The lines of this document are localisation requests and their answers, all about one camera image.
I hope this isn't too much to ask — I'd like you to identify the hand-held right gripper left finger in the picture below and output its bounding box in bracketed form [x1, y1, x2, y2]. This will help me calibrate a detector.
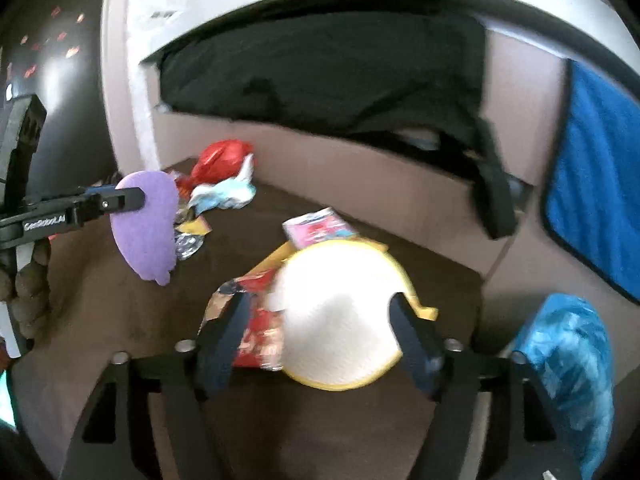
[60, 291, 253, 480]

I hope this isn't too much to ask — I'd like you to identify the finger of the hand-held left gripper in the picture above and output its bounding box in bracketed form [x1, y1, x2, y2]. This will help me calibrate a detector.
[0, 187, 146, 251]

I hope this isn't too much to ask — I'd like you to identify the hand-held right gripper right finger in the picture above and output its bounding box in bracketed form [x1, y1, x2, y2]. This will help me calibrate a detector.
[387, 291, 586, 480]

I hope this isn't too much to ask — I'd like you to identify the red snack packet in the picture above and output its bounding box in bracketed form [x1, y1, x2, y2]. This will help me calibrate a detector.
[200, 267, 288, 372]

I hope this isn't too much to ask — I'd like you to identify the purple sponge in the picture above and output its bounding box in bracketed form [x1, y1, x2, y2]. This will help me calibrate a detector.
[110, 170, 180, 287]

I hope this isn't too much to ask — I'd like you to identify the white plate with yellow rim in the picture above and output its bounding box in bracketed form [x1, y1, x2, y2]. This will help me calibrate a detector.
[264, 242, 415, 392]

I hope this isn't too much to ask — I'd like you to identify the blue plastic bag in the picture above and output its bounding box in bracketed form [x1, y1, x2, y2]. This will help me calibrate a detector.
[512, 294, 616, 480]

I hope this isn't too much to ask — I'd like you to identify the person's left hand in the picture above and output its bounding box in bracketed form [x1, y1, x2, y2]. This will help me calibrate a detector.
[0, 240, 53, 341]

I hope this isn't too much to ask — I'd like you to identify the dark panel with stickers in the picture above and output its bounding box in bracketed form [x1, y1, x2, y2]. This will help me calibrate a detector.
[0, 0, 118, 201]

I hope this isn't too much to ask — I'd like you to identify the silver wrapper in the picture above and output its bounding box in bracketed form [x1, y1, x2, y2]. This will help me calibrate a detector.
[174, 232, 205, 261]

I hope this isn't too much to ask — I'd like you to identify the small yellow wrapper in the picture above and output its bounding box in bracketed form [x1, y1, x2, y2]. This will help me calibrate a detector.
[175, 215, 211, 236]

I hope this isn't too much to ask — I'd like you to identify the white and blue crumpled wrapper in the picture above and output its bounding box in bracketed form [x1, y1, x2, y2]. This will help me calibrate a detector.
[189, 155, 257, 213]

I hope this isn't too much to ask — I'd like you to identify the red plastic bag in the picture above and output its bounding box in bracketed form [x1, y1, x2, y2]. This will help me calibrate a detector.
[190, 140, 253, 186]

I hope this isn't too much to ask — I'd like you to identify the pink packet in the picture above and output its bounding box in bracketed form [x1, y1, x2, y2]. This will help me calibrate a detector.
[282, 207, 358, 251]

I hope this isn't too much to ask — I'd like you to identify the blue towel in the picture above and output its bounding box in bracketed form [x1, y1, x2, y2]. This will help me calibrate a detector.
[542, 60, 640, 306]

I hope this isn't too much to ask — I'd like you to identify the black cloth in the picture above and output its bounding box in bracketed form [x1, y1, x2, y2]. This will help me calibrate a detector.
[159, 10, 518, 241]

